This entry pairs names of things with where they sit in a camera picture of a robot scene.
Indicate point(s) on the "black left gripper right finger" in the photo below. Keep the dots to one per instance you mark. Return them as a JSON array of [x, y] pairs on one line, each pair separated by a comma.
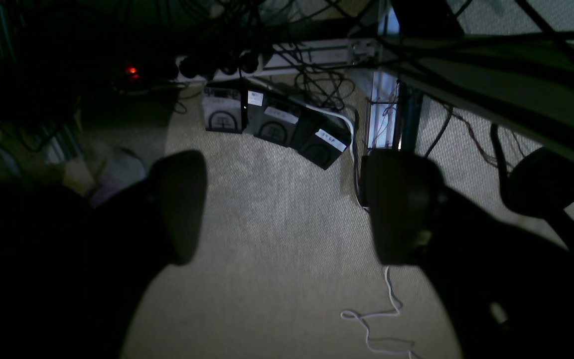
[[402, 191]]

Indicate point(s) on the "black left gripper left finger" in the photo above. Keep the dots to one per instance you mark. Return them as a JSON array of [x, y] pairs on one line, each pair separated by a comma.
[[179, 188]]

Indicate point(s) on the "black foot pedal box left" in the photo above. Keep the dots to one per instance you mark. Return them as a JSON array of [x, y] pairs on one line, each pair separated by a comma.
[[222, 109]]

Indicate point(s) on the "black foot pedal box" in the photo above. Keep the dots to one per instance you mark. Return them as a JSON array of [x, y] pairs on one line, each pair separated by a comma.
[[320, 138], [271, 117], [222, 109]]

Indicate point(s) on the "black foot pedal box right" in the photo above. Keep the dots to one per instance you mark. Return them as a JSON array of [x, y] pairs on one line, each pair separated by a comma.
[[320, 138]]

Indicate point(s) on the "black foot pedal box middle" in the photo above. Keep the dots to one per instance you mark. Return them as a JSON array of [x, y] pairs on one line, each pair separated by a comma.
[[271, 117]]

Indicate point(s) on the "white power strip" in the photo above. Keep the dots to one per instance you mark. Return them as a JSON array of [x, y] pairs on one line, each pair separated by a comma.
[[288, 58]]

